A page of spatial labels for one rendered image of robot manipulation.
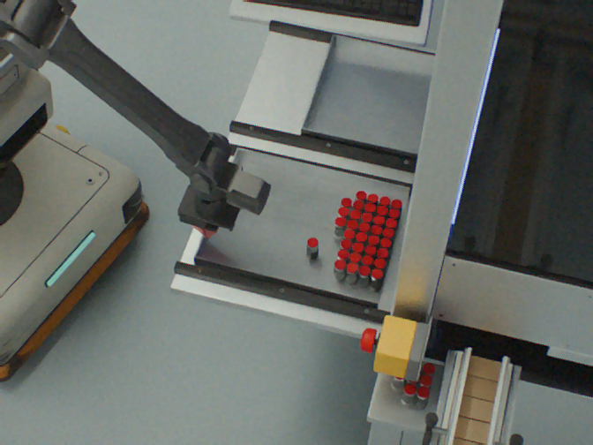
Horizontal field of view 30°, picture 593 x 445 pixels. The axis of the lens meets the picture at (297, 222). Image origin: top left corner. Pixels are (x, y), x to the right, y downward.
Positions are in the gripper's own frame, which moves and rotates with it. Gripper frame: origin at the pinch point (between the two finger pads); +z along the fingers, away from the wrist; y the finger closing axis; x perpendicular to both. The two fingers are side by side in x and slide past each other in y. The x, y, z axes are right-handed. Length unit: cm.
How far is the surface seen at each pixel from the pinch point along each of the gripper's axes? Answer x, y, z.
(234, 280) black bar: -7.6, 7.3, 0.5
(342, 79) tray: 45.6, 13.6, 1.5
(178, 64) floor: 114, -46, 94
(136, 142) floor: 81, -47, 95
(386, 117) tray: 38.3, 24.6, 0.7
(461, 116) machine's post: -12, 36, -64
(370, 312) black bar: -6.9, 32.1, -1.5
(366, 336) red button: -18.1, 32.6, -12.9
